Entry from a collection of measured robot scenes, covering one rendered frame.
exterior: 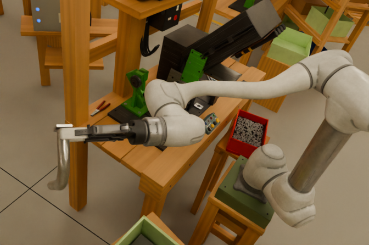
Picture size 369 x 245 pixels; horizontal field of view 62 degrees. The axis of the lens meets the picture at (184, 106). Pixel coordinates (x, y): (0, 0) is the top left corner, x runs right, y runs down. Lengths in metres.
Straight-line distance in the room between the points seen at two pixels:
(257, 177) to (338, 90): 0.64
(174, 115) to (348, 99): 0.53
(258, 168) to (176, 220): 1.20
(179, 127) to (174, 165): 0.75
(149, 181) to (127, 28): 0.83
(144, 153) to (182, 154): 0.21
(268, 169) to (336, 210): 1.83
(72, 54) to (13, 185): 1.44
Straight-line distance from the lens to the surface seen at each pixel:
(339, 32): 4.62
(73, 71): 1.59
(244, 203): 1.61
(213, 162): 2.11
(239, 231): 1.79
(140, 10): 1.59
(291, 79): 1.09
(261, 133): 2.11
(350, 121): 1.08
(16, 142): 3.02
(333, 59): 1.14
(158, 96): 1.04
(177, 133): 0.94
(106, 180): 2.68
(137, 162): 1.68
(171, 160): 1.69
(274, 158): 1.49
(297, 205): 1.42
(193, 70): 1.92
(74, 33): 1.48
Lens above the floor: 2.18
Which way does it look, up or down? 39 degrees down
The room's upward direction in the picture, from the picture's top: 15 degrees clockwise
